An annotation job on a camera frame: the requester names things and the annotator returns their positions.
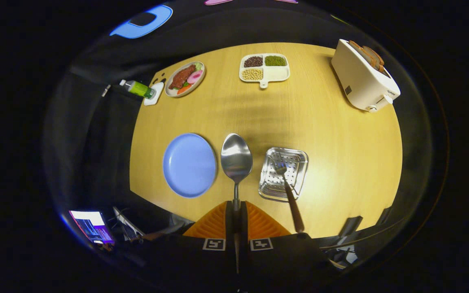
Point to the white divided dish with beans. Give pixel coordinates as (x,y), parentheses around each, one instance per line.
(275,73)

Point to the lit computer screen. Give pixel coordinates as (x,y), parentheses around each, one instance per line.
(92,226)

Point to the blue round plate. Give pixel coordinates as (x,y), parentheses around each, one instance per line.
(189,165)

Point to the toast bread slice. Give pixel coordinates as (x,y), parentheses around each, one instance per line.
(377,59)
(362,52)

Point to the green label plastic bottle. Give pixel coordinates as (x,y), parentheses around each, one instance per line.
(139,88)

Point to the perforated square metal tray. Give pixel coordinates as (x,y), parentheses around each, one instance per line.
(293,162)

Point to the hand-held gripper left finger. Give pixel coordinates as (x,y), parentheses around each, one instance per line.
(229,219)

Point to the oval plate with food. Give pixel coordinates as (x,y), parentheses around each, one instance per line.
(183,78)

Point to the white toaster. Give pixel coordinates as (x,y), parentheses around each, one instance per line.
(360,79)

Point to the white square coaster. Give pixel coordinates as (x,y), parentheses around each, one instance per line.
(156,95)

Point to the small white clip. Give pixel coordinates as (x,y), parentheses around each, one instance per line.
(106,90)

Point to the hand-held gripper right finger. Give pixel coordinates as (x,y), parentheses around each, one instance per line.
(244,219)

